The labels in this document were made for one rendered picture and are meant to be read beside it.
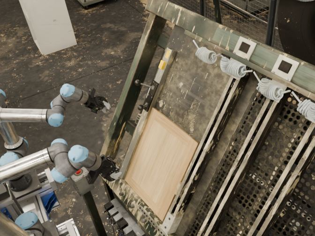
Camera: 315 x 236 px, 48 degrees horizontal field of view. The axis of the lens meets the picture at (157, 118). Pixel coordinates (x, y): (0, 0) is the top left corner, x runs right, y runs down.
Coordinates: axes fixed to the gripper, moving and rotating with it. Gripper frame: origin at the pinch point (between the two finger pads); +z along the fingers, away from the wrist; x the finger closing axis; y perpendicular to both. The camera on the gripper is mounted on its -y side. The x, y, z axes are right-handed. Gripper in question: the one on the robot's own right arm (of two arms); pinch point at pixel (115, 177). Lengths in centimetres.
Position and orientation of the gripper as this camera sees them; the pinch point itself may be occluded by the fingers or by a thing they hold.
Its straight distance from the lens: 183.4
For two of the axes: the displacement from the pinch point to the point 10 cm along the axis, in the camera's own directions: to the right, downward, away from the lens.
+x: -4.5, -6.7, 5.9
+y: 7.8, -6.2, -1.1
